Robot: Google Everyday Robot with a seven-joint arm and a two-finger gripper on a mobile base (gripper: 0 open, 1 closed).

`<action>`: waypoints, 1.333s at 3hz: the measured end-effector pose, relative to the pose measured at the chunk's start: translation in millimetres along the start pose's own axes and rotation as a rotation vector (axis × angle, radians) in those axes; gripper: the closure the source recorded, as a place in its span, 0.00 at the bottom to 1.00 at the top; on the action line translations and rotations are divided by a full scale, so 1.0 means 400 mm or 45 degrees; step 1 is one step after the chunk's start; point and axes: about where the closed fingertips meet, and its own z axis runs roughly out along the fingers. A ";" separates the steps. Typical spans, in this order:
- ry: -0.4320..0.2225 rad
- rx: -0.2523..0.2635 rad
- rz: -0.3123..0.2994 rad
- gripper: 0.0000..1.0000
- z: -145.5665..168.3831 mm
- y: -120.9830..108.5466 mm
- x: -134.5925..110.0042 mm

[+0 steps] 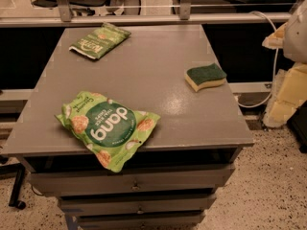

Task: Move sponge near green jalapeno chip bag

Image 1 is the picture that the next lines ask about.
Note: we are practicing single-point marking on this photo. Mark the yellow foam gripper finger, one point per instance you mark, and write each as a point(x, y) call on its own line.
point(289, 92)
point(275, 40)

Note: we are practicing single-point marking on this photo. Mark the green and yellow sponge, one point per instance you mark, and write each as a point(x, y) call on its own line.
point(205, 77)

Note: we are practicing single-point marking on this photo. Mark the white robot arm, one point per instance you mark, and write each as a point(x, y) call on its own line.
point(295, 38)

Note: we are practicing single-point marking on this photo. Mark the light green dang chips bag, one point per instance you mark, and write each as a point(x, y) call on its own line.
point(113, 132)

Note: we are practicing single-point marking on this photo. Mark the dark green jalapeno chip bag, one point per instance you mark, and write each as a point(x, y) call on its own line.
point(100, 41)

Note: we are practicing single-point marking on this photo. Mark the grey drawer cabinet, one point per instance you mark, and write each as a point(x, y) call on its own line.
point(145, 73)

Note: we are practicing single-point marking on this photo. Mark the bottom drawer with knob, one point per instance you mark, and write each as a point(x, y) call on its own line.
point(140, 221)

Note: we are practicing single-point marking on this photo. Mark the drawer with knob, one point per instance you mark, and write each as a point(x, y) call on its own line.
point(140, 221)
point(136, 204)
point(89, 183)

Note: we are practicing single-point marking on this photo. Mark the grey metal railing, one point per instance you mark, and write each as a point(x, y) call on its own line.
point(58, 13)

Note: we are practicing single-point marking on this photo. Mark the middle drawer with knob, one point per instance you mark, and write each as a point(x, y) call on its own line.
point(136, 204)

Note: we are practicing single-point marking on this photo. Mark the top drawer with knob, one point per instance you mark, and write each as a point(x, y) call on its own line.
point(89, 183)

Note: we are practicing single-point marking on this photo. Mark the black chair base with caster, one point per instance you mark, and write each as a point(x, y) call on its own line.
point(17, 171)

